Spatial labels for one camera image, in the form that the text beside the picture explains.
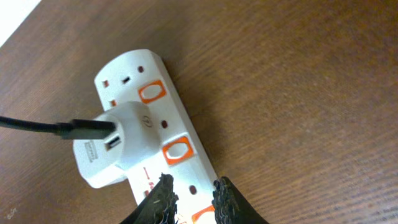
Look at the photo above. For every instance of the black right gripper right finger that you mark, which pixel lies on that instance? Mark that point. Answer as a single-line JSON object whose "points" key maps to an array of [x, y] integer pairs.
{"points": [[231, 207]]}

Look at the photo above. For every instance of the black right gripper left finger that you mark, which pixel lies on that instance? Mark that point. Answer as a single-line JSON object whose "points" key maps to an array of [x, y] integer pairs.
{"points": [[159, 207]]}

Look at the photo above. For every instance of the white USB charger adapter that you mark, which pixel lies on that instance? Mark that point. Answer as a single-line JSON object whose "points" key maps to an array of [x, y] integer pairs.
{"points": [[105, 161]]}

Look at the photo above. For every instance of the white power strip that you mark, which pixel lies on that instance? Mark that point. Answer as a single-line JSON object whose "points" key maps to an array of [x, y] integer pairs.
{"points": [[140, 75]]}

